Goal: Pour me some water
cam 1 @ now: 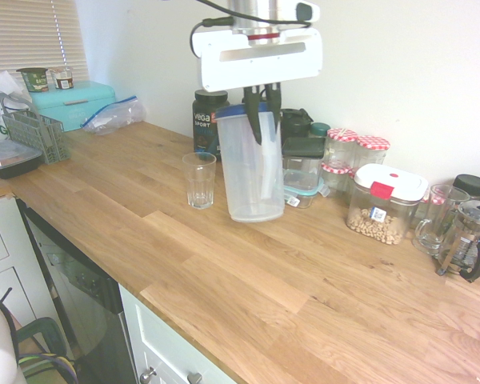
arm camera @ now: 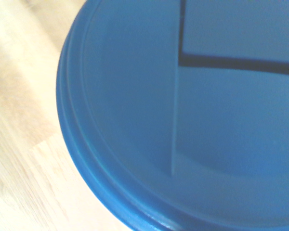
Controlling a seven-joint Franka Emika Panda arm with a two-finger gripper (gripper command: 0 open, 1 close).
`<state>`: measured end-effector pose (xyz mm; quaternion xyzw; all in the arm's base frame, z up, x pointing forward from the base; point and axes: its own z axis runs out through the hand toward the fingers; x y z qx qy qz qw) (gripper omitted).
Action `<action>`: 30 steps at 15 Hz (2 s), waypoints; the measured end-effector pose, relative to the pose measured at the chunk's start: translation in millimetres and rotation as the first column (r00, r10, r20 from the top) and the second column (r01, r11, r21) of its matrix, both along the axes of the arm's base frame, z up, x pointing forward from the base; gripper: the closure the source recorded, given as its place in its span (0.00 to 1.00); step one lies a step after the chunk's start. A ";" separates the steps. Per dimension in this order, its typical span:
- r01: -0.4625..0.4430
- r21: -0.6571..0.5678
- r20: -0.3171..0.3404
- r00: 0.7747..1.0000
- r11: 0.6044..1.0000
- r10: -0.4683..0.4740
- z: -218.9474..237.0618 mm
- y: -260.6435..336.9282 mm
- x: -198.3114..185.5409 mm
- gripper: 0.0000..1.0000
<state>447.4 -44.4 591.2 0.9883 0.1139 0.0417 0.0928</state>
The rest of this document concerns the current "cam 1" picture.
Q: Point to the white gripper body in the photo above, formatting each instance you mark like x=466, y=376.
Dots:
x=260, y=64

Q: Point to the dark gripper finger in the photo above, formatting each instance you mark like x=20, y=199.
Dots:
x=274, y=102
x=253, y=110

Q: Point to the clear pitcher with blue lid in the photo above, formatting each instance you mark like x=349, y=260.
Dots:
x=250, y=180

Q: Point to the black shaker bottle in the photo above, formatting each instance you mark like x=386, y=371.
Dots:
x=296, y=122

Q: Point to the black Vega protein tub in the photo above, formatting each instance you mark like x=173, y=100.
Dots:
x=206, y=120

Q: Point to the green lidded glass jar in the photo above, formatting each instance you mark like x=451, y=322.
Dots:
x=320, y=130

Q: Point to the square container with black lid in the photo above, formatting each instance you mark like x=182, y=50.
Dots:
x=304, y=150

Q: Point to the red checked lid jar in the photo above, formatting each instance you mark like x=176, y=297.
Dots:
x=372, y=150
x=341, y=146
x=352, y=182
x=427, y=200
x=335, y=178

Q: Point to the glass container with teal lid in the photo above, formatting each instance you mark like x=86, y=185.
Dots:
x=302, y=188

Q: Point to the clear zip bag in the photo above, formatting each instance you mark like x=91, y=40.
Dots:
x=112, y=116

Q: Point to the cereal container with white lid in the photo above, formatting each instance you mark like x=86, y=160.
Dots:
x=384, y=208

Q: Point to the teal bread box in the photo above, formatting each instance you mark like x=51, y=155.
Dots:
x=76, y=104

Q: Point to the blind tilt wand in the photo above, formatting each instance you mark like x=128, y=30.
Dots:
x=59, y=32

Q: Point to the clear glass mug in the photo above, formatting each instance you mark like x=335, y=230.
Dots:
x=438, y=224

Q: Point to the grey cutlery basket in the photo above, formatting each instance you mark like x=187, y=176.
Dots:
x=44, y=138

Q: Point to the black lidded glass jar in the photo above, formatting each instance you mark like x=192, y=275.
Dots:
x=471, y=186

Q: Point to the green yogurt cup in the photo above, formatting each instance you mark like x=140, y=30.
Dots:
x=34, y=79

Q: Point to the glass French press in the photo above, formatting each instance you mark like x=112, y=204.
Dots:
x=470, y=236

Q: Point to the white window blind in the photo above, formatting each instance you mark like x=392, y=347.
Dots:
x=20, y=36

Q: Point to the black takeaway food container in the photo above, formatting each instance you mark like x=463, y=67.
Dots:
x=10, y=160

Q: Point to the black dishwasher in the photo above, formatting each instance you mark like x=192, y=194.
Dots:
x=80, y=288

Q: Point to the white drawer cabinet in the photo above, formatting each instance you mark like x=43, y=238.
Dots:
x=164, y=344

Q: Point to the white plastic bag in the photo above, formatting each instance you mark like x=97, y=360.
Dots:
x=0, y=104

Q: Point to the white panelled cabinet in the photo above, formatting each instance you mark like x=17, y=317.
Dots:
x=8, y=256

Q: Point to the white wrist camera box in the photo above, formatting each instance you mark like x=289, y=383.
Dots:
x=309, y=11

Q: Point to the dark green chair frame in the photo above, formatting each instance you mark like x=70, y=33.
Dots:
x=50, y=332

